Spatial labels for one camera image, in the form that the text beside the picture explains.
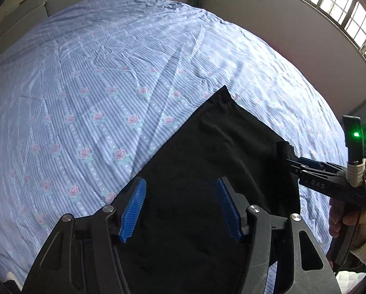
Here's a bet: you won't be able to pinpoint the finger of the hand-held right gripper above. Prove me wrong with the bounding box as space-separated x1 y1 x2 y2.
286 159 313 181
298 156 344 173

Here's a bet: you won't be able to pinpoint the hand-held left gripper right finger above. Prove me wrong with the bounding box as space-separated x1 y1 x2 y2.
216 177 343 294

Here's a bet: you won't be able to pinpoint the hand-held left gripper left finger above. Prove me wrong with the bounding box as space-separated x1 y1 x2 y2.
22 177 147 294

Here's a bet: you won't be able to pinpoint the black pants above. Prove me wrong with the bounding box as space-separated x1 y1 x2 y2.
115 85 302 294

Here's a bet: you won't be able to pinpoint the person's right hand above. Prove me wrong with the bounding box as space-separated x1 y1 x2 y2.
328 197 366 240

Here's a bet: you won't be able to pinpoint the white quilted cloth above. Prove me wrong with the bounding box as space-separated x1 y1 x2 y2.
335 270 366 294

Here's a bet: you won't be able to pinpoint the blue floral striped bed sheet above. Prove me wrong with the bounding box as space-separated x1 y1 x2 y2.
0 0 349 294

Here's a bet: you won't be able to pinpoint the barred window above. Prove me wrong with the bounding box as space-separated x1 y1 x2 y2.
258 0 366 78

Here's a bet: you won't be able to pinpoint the black cable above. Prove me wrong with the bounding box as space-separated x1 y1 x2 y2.
334 211 364 278

